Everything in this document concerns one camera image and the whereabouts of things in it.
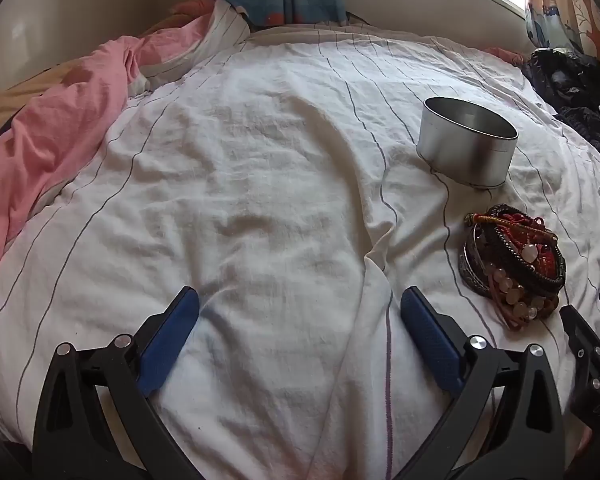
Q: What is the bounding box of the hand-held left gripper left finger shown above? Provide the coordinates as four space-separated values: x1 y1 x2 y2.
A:
32 286 201 480

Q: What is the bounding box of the pink blanket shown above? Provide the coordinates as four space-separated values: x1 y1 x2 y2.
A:
0 27 216 306

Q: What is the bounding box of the pile of bracelets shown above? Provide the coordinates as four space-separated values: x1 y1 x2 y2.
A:
458 203 567 331

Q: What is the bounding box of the salmon pink pillow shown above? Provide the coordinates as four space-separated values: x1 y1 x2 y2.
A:
170 0 216 17

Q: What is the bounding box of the pink cloth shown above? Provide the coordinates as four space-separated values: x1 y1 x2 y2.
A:
485 46 525 66

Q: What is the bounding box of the round silver tin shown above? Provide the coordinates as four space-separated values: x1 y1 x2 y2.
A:
416 96 519 191

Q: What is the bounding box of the tree print curtain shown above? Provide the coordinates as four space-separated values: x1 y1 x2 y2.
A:
522 0 600 68

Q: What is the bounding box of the white striped duvet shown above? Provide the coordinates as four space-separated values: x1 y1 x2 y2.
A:
0 25 600 480

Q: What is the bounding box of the black puffer jacket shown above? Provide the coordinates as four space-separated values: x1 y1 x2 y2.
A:
522 47 600 171

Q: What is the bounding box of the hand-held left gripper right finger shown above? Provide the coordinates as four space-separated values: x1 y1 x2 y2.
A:
395 286 581 480

